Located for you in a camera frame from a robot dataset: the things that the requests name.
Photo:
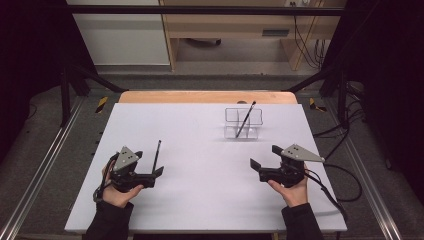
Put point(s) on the yellow black floor tape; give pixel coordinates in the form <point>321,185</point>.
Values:
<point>101,104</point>
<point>313,104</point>

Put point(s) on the thin black makeup brush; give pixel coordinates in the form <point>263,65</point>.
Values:
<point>157,155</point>
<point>246,119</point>

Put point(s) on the person's left hand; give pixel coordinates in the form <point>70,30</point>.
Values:
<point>116,199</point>

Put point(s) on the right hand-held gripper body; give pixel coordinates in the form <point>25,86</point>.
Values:
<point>296,153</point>

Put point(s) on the black metal stand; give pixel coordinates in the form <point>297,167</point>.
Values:
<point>342,100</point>
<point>65,100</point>

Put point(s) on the aluminium floor rail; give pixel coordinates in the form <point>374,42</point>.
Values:
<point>43,166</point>
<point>366,180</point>

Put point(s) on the person's right hand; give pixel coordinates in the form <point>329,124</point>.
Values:
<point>295,196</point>

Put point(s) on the black horizontal frame bar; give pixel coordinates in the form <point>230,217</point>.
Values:
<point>200,10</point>

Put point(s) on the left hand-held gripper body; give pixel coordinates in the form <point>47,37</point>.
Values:
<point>125,160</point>

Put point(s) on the white cabinet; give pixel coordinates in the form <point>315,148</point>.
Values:
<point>123,40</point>

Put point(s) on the clear plastic divided organizer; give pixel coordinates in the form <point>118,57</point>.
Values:
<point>230,131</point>

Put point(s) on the light wooden desk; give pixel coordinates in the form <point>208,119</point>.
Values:
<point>233,25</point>

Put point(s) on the black curtain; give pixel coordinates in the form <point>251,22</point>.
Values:
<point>393,83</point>
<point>26,66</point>

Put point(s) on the white power strip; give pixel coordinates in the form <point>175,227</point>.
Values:
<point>303,2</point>

